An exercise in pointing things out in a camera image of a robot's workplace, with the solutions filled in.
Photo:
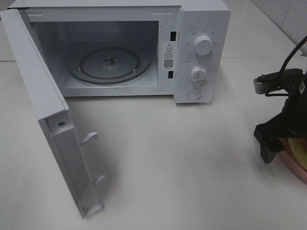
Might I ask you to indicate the white bread sandwich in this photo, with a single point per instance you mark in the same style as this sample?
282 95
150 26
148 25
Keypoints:
299 149

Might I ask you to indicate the warning label sticker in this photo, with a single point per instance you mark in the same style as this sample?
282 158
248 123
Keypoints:
168 54

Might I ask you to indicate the lower white timer knob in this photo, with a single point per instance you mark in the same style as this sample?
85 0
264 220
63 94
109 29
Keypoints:
198 75

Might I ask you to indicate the round white door button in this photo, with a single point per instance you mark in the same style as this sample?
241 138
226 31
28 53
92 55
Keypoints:
194 94

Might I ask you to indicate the pink round plate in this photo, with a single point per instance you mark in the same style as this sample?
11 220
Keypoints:
291 163

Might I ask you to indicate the glass microwave turntable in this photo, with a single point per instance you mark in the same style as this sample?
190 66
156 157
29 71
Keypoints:
108 62

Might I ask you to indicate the upper white power knob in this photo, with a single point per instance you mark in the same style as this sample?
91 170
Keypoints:
203 45

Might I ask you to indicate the white microwave oven body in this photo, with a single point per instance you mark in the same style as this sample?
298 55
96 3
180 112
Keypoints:
61 23

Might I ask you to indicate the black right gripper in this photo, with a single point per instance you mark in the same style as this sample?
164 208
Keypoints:
291 122

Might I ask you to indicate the white microwave door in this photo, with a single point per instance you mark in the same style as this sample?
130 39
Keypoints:
52 111

